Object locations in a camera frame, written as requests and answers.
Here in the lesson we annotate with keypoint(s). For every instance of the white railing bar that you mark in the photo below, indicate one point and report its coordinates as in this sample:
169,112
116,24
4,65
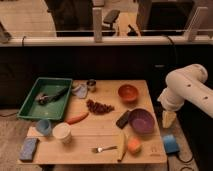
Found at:
105,41

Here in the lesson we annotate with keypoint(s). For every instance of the yellow banana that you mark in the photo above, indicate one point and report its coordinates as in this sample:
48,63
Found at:
121,146

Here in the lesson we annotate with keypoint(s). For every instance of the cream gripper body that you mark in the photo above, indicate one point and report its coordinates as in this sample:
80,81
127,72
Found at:
168,117

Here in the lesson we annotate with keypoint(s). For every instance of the purple bowl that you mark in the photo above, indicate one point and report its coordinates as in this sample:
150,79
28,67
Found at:
141,121

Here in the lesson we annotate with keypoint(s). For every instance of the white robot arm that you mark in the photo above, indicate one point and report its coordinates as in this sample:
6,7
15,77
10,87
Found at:
185,84

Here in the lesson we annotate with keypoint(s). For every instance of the silver fork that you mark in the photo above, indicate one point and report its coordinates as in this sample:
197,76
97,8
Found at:
101,149

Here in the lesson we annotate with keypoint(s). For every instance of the small metal can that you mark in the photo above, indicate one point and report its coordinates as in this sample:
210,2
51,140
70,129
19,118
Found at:
91,85

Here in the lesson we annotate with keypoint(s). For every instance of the blue sponge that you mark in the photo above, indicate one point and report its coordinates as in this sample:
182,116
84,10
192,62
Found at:
28,149

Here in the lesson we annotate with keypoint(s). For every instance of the black rectangular block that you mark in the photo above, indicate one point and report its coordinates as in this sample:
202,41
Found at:
123,120

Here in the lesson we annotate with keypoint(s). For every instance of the black handled tool in tray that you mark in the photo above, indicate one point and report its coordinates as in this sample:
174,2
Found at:
43,99

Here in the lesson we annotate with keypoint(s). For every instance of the grey blue cloth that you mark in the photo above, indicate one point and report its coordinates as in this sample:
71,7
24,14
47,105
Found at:
80,91

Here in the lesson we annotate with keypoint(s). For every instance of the blue object on floor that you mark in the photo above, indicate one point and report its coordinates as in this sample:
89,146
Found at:
170,144

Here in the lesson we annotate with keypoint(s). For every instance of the orange carrot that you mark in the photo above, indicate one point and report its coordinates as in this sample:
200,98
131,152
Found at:
77,119

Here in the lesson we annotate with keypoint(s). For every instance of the orange bowl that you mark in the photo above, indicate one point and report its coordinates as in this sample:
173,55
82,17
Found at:
128,93

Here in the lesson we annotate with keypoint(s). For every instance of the dark red grape bunch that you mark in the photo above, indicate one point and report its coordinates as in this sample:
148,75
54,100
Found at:
99,108

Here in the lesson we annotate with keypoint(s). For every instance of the white paper cup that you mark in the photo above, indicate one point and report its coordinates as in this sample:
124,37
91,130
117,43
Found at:
62,132

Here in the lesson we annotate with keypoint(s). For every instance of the small blue cup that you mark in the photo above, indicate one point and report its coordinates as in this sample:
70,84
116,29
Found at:
44,127

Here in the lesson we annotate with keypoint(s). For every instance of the green plastic tray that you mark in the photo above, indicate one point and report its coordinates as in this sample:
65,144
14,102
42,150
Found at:
54,110

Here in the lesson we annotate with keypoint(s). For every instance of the wooden table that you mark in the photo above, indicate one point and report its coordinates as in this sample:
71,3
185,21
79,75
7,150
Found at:
101,131

